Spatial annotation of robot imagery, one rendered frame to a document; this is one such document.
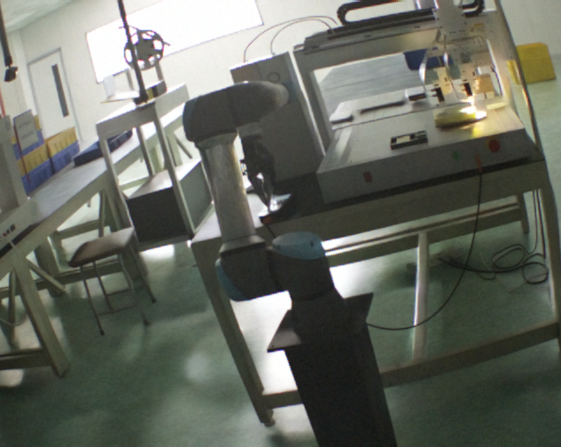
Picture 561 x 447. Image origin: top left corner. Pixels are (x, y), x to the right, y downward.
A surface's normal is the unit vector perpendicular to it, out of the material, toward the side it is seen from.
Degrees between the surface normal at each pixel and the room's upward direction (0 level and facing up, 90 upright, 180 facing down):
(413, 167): 90
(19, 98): 90
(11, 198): 90
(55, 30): 90
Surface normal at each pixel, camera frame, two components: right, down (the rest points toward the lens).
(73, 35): -0.16, 0.33
